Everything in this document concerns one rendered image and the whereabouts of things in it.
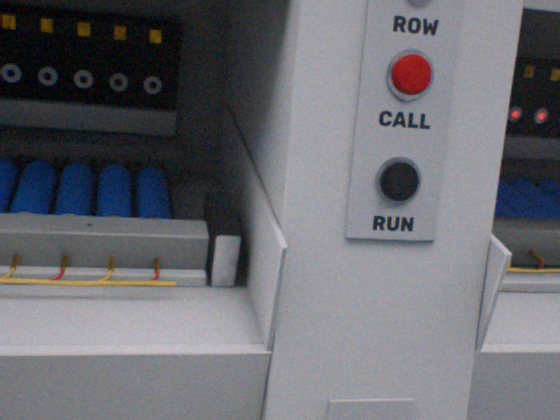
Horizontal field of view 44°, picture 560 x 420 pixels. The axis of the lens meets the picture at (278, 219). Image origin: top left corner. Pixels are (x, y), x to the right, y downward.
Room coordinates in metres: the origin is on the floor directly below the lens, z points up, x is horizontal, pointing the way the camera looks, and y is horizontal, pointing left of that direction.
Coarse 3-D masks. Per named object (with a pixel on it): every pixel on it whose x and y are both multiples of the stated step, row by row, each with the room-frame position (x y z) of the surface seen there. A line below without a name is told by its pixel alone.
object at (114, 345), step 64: (64, 128) 0.43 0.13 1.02; (128, 128) 0.43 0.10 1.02; (192, 192) 0.42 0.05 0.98; (256, 192) 0.32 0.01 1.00; (256, 256) 0.31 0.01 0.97; (0, 320) 0.27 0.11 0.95; (64, 320) 0.28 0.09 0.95; (128, 320) 0.28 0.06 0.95; (192, 320) 0.29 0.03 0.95; (256, 320) 0.30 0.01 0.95; (0, 384) 0.26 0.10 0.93; (64, 384) 0.26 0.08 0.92; (128, 384) 0.27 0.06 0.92; (192, 384) 0.27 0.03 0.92; (256, 384) 0.28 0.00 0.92
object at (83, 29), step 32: (0, 32) 0.41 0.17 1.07; (32, 32) 0.41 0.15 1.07; (64, 32) 0.41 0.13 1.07; (96, 32) 0.42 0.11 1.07; (128, 32) 0.42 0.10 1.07; (160, 32) 0.42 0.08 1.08; (0, 64) 0.41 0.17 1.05; (32, 64) 0.42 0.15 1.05; (64, 64) 0.42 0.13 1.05; (96, 64) 0.43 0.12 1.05; (128, 64) 0.43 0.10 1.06; (160, 64) 0.43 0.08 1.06; (32, 96) 0.42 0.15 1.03; (64, 96) 0.43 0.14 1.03; (96, 96) 0.43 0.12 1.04; (128, 96) 0.43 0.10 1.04; (160, 96) 0.44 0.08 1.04
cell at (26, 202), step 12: (24, 168) 0.38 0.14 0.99; (36, 168) 0.37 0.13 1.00; (48, 168) 0.38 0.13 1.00; (24, 180) 0.36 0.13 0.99; (36, 180) 0.36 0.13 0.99; (48, 180) 0.37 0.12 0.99; (24, 192) 0.35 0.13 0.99; (36, 192) 0.35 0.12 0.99; (48, 192) 0.36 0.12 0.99; (12, 204) 0.34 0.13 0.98; (24, 204) 0.33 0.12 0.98; (36, 204) 0.34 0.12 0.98; (48, 204) 0.35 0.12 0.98
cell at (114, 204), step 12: (108, 168) 0.39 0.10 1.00; (120, 168) 0.39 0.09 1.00; (108, 180) 0.37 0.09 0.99; (120, 180) 0.38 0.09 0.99; (108, 192) 0.36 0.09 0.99; (120, 192) 0.36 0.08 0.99; (96, 204) 0.36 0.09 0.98; (108, 204) 0.35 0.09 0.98; (120, 204) 0.35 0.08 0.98; (96, 216) 0.34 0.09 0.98; (108, 216) 0.34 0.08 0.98; (120, 216) 0.34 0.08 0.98
